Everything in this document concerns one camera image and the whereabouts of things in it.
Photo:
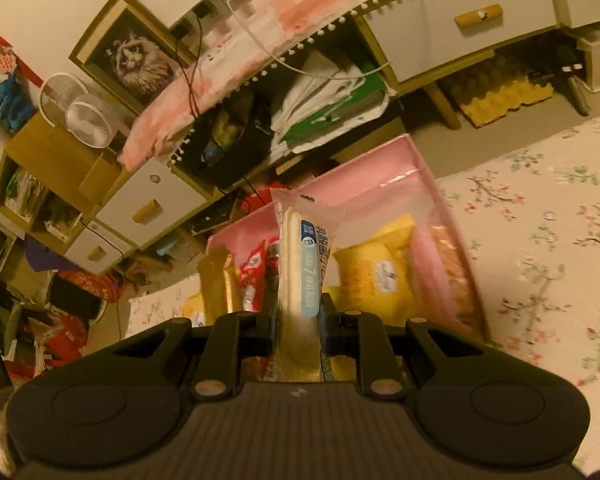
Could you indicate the white bread roll packet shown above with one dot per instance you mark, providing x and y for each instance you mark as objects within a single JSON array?
[{"x": 300, "y": 260}]

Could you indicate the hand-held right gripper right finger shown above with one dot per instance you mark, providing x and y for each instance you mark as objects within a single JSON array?
[{"x": 330, "y": 332}]

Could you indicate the framed cat picture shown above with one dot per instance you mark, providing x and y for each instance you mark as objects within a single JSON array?
[{"x": 135, "y": 60}]

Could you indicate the floral mat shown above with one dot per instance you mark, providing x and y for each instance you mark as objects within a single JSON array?
[{"x": 530, "y": 210}]

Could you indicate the wooden bookshelf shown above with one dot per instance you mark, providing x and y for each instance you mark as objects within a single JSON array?
[{"x": 20, "y": 200}]

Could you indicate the blue plush toy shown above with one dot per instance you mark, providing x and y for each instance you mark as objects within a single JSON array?
[{"x": 10, "y": 97}]

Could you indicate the gold snack packet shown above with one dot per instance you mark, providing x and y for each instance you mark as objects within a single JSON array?
[{"x": 220, "y": 285}]

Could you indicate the stack of brown egg trays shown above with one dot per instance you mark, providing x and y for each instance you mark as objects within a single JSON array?
[{"x": 485, "y": 72}]

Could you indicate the red wall decoration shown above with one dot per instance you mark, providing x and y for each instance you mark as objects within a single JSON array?
[{"x": 10, "y": 57}]

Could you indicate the small white drawer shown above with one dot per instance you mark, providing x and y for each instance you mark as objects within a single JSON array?
[{"x": 95, "y": 252}]

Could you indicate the large red snack packet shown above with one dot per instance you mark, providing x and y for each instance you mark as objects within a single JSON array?
[{"x": 257, "y": 270}]

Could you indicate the red plastic bag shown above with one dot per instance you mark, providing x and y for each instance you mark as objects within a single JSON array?
[{"x": 55, "y": 340}]

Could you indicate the yellow white snack packet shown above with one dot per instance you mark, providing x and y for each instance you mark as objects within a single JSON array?
[{"x": 195, "y": 310}]

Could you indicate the pink floral tablecloth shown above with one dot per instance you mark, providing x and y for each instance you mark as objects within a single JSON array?
[{"x": 240, "y": 50}]

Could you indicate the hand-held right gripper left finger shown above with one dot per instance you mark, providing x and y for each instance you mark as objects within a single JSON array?
[{"x": 267, "y": 332}]

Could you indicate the wide white drawer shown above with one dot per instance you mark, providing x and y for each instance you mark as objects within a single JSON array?
[{"x": 450, "y": 25}]

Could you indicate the white desk fan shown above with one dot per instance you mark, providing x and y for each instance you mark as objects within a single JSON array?
[
  {"x": 90, "y": 120},
  {"x": 55, "y": 95}
]

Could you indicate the red patterned bag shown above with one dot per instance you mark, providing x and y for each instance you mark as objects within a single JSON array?
[{"x": 90, "y": 285}]

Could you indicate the pile of white green bags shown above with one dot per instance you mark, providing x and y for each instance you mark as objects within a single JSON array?
[{"x": 325, "y": 105}]

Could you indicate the pink cardboard box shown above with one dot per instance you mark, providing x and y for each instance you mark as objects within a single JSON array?
[{"x": 405, "y": 175}]

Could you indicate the yellow egg tray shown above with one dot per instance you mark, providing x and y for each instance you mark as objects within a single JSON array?
[{"x": 510, "y": 102}]

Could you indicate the pink snack packet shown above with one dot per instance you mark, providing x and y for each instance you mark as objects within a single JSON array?
[{"x": 447, "y": 285}]

